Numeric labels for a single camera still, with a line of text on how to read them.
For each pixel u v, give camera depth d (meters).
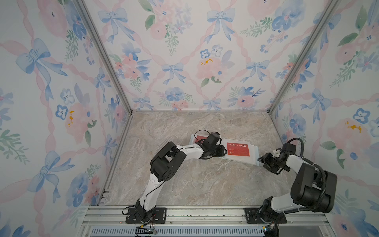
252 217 0.73
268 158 0.82
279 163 0.72
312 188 0.45
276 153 0.86
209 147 0.78
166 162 0.55
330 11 0.70
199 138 1.03
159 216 0.74
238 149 0.97
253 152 0.97
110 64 0.91
